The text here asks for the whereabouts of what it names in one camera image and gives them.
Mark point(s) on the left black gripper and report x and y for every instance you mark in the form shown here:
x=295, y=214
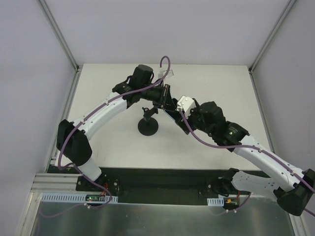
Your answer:
x=166, y=94

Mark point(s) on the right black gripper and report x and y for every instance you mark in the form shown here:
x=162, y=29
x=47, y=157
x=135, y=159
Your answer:
x=183, y=122

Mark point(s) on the black phone stand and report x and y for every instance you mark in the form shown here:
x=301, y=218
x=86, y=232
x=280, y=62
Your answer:
x=148, y=125

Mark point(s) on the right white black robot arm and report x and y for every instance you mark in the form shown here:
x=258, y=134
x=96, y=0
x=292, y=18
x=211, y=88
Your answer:
x=290, y=186

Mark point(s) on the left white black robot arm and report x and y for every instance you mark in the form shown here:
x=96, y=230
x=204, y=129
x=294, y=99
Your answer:
x=73, y=136

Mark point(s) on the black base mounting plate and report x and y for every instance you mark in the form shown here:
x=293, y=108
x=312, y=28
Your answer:
x=154, y=186

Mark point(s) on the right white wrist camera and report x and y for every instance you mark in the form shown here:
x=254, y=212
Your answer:
x=185, y=104

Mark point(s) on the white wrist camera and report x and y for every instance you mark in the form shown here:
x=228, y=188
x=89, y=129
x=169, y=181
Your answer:
x=165, y=74
x=185, y=104

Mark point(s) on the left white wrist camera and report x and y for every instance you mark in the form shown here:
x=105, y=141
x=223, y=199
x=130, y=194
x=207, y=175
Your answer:
x=165, y=74

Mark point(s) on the right white slotted cable duct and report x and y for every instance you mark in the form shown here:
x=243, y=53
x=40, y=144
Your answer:
x=215, y=202

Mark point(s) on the white slotted cable duct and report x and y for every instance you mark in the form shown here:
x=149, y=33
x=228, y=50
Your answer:
x=78, y=198
x=215, y=202

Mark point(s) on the left aluminium frame post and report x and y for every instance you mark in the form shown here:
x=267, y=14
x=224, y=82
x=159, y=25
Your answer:
x=58, y=33

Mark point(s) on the aluminium frame post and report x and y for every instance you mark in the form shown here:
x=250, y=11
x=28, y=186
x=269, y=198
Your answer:
x=58, y=33
x=272, y=34

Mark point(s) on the left aluminium extrusion rail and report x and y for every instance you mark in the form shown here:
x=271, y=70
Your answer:
x=50, y=179

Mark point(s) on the left white slotted cable duct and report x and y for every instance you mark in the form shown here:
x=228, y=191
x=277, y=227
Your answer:
x=78, y=198

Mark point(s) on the right aluminium frame post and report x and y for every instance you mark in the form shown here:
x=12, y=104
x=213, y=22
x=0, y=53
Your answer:
x=272, y=34

